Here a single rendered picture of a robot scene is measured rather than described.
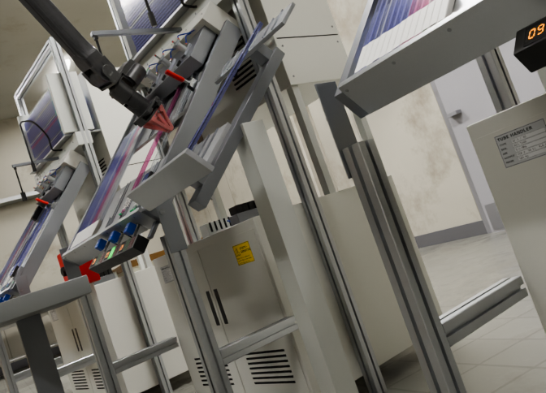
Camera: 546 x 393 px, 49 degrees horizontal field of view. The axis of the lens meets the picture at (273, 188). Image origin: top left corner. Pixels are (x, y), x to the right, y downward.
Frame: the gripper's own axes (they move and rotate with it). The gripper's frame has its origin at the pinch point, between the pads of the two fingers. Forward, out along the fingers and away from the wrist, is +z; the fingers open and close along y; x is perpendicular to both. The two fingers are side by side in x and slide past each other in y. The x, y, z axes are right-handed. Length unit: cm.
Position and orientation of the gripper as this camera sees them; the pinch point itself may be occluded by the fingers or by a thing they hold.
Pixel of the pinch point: (169, 128)
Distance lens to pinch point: 181.0
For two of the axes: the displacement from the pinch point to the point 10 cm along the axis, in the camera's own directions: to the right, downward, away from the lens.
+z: 7.4, 5.7, 3.6
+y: -5.8, 2.8, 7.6
